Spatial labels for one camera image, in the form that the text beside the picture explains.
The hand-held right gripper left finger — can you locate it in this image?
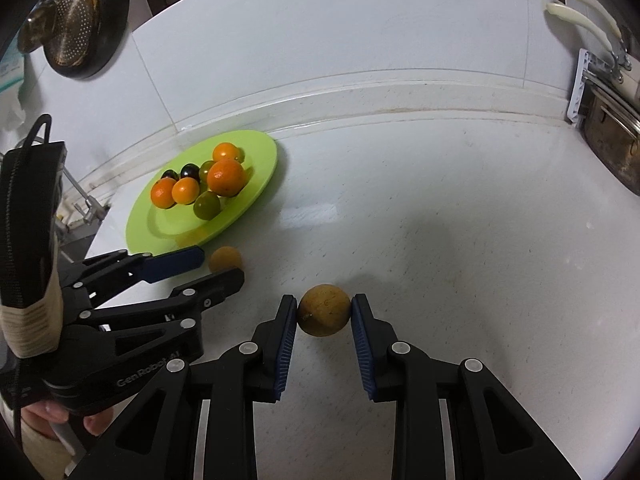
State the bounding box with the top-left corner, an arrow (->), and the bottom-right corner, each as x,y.
64,294 -> 300,480

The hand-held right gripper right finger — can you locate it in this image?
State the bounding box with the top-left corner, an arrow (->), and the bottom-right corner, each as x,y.
351,293 -> 583,480

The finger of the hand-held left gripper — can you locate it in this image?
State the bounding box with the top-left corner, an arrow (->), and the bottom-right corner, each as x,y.
62,245 -> 207,306
62,267 -> 246,350

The brown longan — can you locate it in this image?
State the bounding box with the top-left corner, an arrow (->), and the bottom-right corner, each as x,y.
208,246 -> 243,273
297,284 -> 352,337

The yellow-green cherry tomato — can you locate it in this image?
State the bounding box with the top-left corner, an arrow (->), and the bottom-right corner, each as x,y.
193,191 -> 222,221

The orange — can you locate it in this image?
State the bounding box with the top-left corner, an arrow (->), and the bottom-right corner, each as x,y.
171,178 -> 201,206
150,178 -> 177,210
207,159 -> 248,198

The orange cherry tomato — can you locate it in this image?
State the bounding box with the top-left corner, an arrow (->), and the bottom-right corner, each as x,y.
212,142 -> 244,164

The green plate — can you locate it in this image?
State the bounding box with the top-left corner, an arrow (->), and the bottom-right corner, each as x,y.
125,130 -> 279,257

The person's left hand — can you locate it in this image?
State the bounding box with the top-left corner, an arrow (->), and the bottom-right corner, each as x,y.
21,401 -> 116,437

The steel faucet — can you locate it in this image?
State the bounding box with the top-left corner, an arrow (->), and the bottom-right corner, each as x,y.
62,167 -> 111,226

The teal white packet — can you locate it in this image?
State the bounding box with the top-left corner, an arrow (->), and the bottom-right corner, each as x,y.
0,55 -> 26,96

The brass mesh strainer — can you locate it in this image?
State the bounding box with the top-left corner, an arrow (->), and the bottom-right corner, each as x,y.
17,0 -> 101,68

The black wok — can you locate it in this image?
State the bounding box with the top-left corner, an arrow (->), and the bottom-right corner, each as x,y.
42,0 -> 131,80

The steel stock pot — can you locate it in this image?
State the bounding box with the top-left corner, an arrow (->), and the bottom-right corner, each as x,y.
582,80 -> 640,198

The black cable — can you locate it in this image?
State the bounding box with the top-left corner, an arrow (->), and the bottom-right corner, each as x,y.
22,114 -> 53,148

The steel pan with cream handle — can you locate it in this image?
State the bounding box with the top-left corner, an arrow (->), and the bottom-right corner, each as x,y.
546,2 -> 640,86
557,0 -> 640,68

